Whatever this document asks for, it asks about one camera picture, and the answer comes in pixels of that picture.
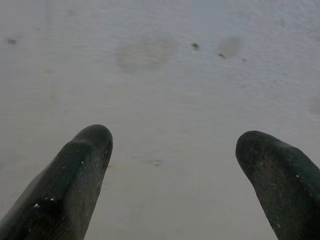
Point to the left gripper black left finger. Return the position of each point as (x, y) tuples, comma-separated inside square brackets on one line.
[(65, 185)]

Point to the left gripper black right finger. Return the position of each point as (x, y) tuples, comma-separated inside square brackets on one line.
[(285, 185)]

